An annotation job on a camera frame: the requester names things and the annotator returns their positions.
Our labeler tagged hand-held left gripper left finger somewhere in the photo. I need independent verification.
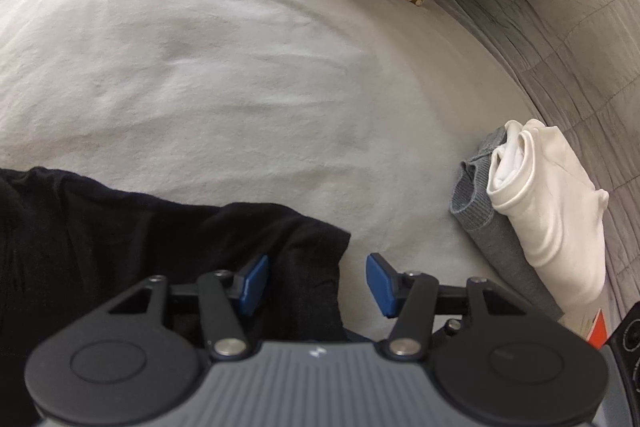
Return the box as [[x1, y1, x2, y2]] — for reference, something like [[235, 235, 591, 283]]
[[107, 254, 271, 362]]

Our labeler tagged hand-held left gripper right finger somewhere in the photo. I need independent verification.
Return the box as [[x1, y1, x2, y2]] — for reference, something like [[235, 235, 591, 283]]
[[366, 253, 518, 362]]

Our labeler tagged black t-shirt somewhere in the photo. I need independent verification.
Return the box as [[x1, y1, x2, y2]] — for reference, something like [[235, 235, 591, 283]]
[[0, 167, 352, 427]]

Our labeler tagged orange and white packet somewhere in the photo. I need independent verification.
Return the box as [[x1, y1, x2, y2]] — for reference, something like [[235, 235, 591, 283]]
[[559, 306, 609, 349]]

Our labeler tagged folded grey garment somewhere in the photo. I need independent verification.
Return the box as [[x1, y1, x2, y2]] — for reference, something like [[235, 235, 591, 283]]
[[449, 129, 567, 324]]

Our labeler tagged folded white garment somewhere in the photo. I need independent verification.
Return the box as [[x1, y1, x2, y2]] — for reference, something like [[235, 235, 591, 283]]
[[486, 119, 610, 316]]

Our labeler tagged grey quilted headboard cover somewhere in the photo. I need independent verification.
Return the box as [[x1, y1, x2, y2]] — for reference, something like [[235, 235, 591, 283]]
[[415, 0, 640, 313]]

